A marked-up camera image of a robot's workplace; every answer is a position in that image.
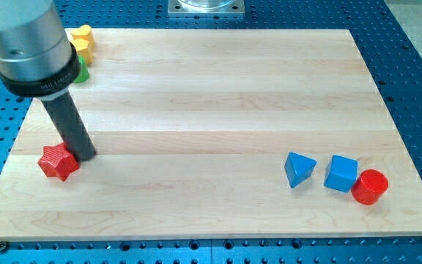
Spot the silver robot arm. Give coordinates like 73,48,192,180
0,0,81,97

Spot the red star block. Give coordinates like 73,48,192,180
37,143,80,182

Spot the wooden board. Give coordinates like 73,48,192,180
0,29,422,241

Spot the blue triangle block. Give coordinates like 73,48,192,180
284,152,317,188

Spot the blue cube block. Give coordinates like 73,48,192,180
324,155,358,193

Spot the green block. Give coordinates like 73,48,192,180
73,55,90,84

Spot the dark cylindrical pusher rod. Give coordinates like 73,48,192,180
42,92,96,162

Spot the yellow heart block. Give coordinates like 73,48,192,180
71,24,95,48

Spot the red cylinder block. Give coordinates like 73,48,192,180
351,169,389,205

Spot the board clamp bolt left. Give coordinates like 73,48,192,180
0,241,10,254

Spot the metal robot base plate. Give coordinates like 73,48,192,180
168,0,245,16

